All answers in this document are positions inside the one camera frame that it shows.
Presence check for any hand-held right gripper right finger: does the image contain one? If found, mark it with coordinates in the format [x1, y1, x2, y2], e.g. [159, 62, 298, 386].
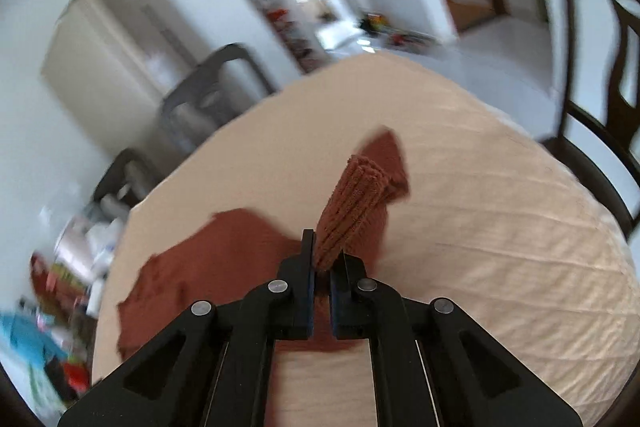
[328, 252, 583, 427]

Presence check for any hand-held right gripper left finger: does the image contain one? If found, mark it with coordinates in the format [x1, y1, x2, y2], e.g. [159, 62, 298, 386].
[57, 229, 317, 427]

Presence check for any rust brown knit sweater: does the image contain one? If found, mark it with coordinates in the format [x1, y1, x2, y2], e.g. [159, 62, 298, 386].
[116, 129, 412, 358]

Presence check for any grey plastic chair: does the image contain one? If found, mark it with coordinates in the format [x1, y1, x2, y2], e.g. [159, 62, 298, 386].
[92, 149, 162, 214]
[157, 43, 278, 158]

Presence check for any shoe rack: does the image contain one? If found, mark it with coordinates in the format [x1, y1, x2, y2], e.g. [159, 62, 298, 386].
[266, 7, 322, 74]

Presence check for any white refrigerator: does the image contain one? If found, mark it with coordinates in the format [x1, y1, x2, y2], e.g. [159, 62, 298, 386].
[41, 0, 211, 158]

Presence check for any dark wooden chair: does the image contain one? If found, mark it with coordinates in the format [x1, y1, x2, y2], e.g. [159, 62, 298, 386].
[542, 0, 640, 248]

